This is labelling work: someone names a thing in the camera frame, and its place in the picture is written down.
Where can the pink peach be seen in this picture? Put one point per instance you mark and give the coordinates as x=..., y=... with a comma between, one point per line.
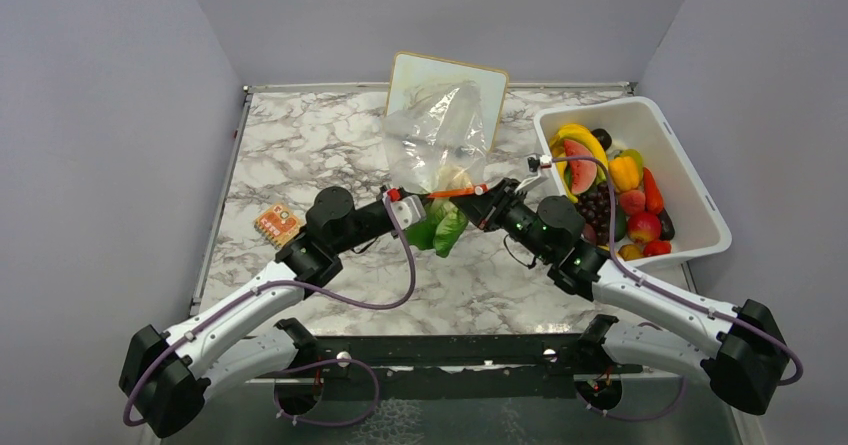
x=632, y=202

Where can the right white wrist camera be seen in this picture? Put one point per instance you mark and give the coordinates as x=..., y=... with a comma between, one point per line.
x=537, y=164

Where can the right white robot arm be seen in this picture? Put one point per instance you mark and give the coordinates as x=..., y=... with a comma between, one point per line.
x=739, y=350

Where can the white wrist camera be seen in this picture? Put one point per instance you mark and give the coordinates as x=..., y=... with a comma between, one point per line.
x=403, y=210
x=537, y=164

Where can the white plastic bin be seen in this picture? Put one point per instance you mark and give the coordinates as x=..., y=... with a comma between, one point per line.
x=638, y=123

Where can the green avocado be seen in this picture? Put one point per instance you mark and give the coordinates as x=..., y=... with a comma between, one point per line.
x=620, y=226

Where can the dark grapes bunch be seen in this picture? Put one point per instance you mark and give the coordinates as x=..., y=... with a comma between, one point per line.
x=594, y=206

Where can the red apple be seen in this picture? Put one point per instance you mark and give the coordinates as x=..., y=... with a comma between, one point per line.
x=644, y=227

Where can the watermelon slice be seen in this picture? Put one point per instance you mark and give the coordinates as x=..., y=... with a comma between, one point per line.
x=579, y=175

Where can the yellow banana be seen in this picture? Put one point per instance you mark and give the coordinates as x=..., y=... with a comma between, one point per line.
x=580, y=134

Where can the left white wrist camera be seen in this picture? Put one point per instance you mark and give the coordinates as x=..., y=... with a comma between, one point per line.
x=403, y=210

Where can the clear zip top bag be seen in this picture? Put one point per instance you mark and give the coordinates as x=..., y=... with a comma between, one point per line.
x=442, y=129

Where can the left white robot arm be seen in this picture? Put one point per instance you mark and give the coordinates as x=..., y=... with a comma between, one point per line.
x=169, y=376

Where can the yellow bell pepper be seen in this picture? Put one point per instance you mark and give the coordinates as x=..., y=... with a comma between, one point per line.
x=626, y=173

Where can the small whiteboard with wood frame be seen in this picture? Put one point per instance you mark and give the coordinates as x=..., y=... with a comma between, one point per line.
x=415, y=76

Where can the red chili pepper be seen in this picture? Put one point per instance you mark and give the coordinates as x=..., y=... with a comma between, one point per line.
x=654, y=200

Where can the green lettuce head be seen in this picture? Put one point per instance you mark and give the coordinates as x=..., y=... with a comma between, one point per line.
x=444, y=222

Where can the red tomato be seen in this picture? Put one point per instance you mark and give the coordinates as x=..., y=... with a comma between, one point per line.
x=657, y=248

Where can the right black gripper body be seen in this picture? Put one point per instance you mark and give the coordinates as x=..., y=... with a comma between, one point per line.
x=514, y=214

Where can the orange snack packet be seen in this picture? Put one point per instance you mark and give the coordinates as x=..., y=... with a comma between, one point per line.
x=278, y=225

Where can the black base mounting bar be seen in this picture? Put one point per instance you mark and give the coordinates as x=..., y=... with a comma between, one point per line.
x=435, y=367

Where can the dark eggplant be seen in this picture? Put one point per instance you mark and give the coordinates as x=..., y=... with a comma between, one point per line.
x=668, y=230

